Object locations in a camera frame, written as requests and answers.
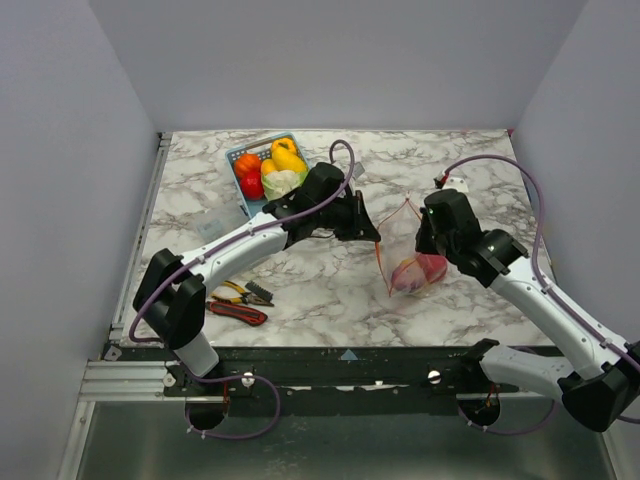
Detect yellow handled pliers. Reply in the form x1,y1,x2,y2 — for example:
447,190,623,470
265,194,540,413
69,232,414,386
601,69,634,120
210,281,274,307

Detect aluminium extrusion rail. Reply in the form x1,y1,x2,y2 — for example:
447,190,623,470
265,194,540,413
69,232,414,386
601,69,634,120
79,361,167,402

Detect yellow lemon toy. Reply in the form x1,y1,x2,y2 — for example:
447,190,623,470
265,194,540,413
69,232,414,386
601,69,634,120
260,158,278,176

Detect red bell pepper toy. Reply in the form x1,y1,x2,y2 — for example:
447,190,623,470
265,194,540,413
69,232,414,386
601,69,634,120
240,171,264,201

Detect clear zip top bag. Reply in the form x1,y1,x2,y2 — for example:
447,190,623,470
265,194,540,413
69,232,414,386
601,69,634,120
375,196,448,297

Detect red utility knife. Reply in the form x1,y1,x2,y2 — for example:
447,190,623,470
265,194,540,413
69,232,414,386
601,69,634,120
207,301,268,327

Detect orange pumpkin toy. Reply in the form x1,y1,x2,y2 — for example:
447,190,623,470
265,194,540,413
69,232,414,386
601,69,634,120
233,153,262,180

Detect blue plastic basket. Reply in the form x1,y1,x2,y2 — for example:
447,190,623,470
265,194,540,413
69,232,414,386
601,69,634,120
226,133,310,218

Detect yellow bell pepper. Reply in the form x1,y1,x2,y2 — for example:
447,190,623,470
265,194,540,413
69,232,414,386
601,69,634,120
270,137,308,173

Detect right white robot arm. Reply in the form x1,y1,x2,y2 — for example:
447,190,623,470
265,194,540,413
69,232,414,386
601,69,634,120
416,189,639,432

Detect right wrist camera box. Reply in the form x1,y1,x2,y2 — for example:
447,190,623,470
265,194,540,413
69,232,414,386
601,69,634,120
434,171,469,193

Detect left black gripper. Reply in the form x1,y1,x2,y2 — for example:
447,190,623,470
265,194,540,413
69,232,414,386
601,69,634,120
315,191,381,242

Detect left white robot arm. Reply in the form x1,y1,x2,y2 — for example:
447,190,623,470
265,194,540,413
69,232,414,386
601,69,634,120
133,162,380,395

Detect white cauliflower toy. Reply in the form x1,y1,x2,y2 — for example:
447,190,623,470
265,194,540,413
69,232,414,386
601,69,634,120
261,170,307,201

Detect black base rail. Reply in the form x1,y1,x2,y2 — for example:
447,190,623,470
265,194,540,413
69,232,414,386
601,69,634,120
164,347,498,416

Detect clear plastic screw box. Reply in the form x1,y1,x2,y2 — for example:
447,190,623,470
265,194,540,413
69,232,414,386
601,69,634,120
192,203,247,244

